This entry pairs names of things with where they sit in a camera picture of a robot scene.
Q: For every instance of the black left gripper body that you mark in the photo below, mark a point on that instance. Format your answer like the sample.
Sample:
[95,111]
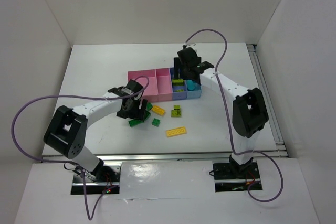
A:
[134,114]

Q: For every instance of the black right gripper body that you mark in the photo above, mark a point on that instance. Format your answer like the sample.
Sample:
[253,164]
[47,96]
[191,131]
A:
[181,65]

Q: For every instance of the dark green long lego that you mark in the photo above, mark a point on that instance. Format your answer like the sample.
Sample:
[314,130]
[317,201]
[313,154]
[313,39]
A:
[133,123]

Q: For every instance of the cyan lego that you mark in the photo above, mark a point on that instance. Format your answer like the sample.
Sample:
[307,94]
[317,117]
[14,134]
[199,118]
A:
[192,85]

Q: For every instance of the lime long lego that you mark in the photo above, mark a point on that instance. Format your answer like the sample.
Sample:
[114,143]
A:
[177,82]

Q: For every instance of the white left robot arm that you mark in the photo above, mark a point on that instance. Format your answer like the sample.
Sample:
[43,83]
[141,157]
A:
[66,132]

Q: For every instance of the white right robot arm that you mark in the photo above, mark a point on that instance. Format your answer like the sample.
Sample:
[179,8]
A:
[245,107]

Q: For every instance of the dark green square lego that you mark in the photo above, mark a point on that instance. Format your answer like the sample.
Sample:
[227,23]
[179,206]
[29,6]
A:
[149,106]

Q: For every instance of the dark green upturned lego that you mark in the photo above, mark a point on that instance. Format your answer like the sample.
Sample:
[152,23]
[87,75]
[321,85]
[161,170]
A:
[146,115]

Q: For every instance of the large pink bin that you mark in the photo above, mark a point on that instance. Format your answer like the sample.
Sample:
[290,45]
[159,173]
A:
[141,76]

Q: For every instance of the yellow short lego brick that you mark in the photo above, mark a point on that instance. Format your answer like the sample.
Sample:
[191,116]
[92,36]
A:
[158,110]

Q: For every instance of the dark green lego right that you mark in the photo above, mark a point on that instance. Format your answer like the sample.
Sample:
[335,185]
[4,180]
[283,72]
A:
[156,122]

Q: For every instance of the small pink bin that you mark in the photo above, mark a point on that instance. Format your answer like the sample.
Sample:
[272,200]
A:
[165,91]

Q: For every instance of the light blue bin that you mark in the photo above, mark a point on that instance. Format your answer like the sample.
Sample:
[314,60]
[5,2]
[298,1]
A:
[191,94]

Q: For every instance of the dark blue bin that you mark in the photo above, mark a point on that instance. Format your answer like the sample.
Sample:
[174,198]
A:
[176,95]

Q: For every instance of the lime stacked lego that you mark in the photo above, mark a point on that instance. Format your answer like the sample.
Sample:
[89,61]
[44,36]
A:
[176,111]

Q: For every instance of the yellow long lego plate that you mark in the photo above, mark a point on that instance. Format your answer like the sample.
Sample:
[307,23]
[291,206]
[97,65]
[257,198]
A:
[175,132]

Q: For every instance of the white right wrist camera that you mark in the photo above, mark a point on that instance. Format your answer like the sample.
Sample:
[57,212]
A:
[189,46]

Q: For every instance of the aluminium right rail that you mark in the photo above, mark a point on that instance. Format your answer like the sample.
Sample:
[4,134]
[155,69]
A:
[273,122]

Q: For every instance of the aluminium rail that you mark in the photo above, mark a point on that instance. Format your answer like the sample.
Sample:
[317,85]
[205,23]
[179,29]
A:
[273,122]
[164,157]

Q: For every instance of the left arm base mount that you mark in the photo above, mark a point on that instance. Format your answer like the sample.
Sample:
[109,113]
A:
[108,179]

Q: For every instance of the aluminium front rail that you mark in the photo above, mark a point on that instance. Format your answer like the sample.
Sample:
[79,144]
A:
[164,157]

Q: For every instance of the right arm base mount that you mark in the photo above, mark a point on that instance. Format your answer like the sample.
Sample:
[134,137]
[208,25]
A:
[228,180]

